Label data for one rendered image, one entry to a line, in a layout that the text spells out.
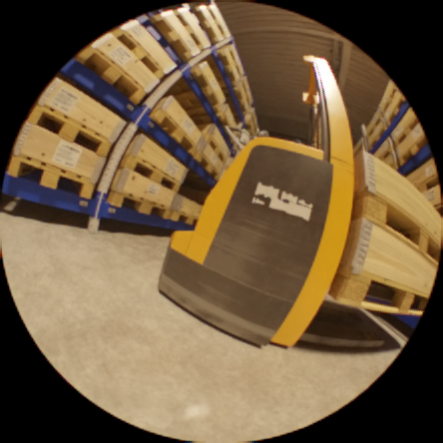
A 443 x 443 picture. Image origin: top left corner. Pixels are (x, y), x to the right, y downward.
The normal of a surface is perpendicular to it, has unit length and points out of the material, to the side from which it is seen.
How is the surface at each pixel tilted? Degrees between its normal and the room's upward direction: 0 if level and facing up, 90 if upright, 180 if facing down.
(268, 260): 90
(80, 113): 90
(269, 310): 90
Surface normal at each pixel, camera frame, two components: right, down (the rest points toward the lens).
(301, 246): -0.34, -0.14
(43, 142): 0.88, 0.31
